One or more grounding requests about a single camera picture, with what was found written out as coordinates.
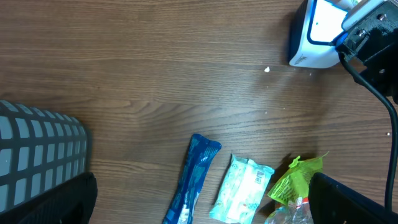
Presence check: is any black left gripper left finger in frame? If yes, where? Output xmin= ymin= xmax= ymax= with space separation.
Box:
xmin=1 ymin=172 xmax=98 ymax=224

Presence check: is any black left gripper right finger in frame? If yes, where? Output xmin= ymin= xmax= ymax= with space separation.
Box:
xmin=308 ymin=172 xmax=397 ymax=224

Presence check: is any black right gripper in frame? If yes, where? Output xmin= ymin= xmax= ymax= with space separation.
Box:
xmin=335 ymin=0 xmax=397 ymax=102

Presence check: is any green clear snack bag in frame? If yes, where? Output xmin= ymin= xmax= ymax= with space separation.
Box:
xmin=265 ymin=156 xmax=323 ymax=224

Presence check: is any teal white snack packet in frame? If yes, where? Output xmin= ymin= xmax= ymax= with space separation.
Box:
xmin=209 ymin=155 xmax=274 ymax=224

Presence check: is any blue snack bar wrapper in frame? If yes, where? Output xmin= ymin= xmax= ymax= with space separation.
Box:
xmin=163 ymin=134 xmax=221 ymax=224

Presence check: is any white barcode scanner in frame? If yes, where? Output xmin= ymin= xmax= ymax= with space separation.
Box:
xmin=288 ymin=0 xmax=347 ymax=68

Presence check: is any grey plastic mesh basket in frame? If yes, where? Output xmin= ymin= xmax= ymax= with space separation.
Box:
xmin=1 ymin=100 xmax=92 ymax=213

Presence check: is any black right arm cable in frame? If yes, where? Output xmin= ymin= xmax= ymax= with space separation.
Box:
xmin=337 ymin=52 xmax=398 ymax=212

